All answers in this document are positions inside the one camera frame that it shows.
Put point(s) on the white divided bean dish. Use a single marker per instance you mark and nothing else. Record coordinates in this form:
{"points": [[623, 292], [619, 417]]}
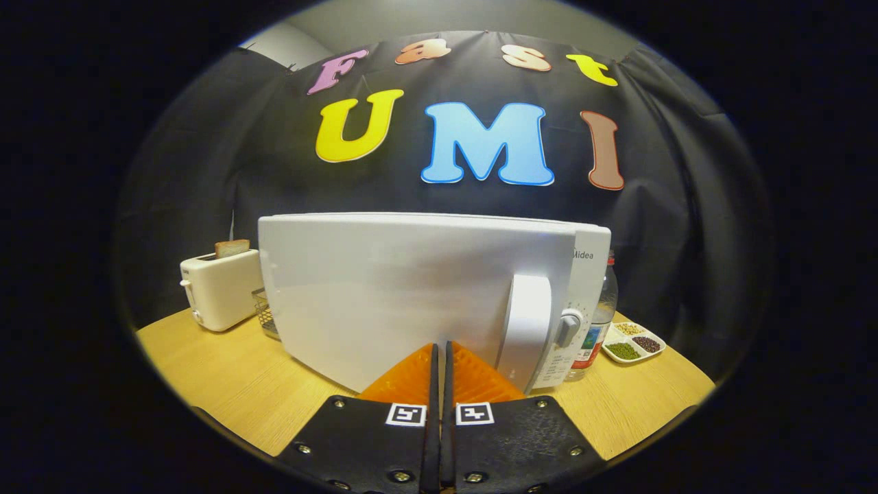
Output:
{"points": [[634, 343]]}

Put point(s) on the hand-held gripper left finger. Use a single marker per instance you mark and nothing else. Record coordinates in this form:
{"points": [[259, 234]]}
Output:
{"points": [[357, 446]]}

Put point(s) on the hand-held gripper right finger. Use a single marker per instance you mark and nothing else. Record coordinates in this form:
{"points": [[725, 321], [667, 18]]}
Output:
{"points": [[514, 446]]}

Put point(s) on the white microwave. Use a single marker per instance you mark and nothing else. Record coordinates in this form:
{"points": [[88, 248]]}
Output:
{"points": [[384, 288]]}

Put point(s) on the clear bottle red label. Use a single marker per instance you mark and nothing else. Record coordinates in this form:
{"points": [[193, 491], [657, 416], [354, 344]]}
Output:
{"points": [[603, 315]]}

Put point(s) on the black backdrop cloth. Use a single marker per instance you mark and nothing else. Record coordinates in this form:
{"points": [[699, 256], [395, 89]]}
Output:
{"points": [[206, 171]]}

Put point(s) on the toast slice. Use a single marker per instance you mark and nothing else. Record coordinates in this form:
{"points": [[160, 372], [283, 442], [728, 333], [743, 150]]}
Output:
{"points": [[232, 248]]}

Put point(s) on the white toaster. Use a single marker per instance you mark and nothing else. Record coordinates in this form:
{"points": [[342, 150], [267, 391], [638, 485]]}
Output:
{"points": [[223, 291]]}

